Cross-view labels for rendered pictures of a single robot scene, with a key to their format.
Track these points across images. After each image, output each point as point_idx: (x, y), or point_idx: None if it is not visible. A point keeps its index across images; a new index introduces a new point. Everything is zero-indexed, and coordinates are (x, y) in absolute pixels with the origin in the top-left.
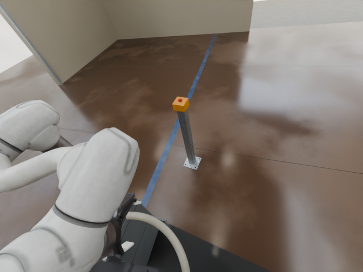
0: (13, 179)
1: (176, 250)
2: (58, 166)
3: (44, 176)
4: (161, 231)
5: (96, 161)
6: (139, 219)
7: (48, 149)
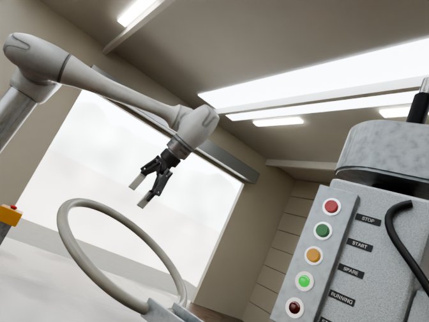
0: (134, 93)
1: (157, 246)
2: (180, 105)
3: (145, 107)
4: (140, 230)
5: None
6: (117, 214)
7: (32, 102)
